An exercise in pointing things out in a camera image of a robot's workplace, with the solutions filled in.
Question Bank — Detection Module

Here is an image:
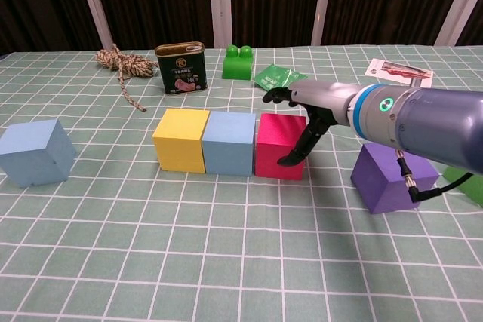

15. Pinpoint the green foil sachet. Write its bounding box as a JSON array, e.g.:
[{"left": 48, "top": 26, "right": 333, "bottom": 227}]
[{"left": 252, "top": 63, "right": 307, "bottom": 92}]

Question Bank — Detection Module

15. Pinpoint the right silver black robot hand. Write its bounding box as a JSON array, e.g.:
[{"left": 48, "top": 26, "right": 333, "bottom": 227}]
[{"left": 262, "top": 79, "right": 359, "bottom": 167}]

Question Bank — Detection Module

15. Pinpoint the yellow foam cube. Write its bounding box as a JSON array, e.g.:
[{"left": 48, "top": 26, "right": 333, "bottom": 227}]
[{"left": 152, "top": 108, "right": 211, "bottom": 174}]

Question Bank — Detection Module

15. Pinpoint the green foam cube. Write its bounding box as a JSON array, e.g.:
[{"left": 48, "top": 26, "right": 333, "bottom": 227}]
[{"left": 441, "top": 165, "right": 483, "bottom": 208}]

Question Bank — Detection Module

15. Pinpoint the magenta foam cube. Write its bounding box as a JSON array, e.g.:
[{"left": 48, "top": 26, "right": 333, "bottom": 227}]
[{"left": 254, "top": 112, "right": 307, "bottom": 181}]

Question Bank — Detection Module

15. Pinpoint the green checked tablecloth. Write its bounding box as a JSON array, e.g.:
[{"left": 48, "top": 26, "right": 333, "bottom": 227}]
[{"left": 0, "top": 44, "right": 483, "bottom": 322}]

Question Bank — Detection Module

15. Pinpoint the light blue foam cube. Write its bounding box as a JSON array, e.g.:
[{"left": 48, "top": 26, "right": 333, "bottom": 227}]
[
  {"left": 0, "top": 118, "right": 78, "bottom": 189},
  {"left": 202, "top": 110, "right": 257, "bottom": 178}
]

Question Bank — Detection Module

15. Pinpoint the purple foam cube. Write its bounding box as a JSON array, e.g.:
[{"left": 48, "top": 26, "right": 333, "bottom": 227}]
[{"left": 350, "top": 142, "right": 441, "bottom": 215}]

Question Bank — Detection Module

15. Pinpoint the dark green luncheon meat can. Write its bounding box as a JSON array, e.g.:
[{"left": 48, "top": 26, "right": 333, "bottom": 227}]
[{"left": 155, "top": 41, "right": 208, "bottom": 95}]

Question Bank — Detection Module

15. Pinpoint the braided brown white rope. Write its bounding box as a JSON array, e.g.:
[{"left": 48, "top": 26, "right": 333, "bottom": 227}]
[{"left": 94, "top": 43, "right": 159, "bottom": 112}]

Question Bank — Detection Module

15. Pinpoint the white metal frame post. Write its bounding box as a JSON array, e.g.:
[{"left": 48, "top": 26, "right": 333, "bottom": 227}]
[
  {"left": 207, "top": 0, "right": 233, "bottom": 50},
  {"left": 433, "top": 0, "right": 483, "bottom": 47},
  {"left": 311, "top": 0, "right": 337, "bottom": 47},
  {"left": 73, "top": 0, "right": 114, "bottom": 51}
]

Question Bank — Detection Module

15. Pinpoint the green toy building brick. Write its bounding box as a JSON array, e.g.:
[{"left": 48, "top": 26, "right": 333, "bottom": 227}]
[{"left": 221, "top": 44, "right": 254, "bottom": 81}]

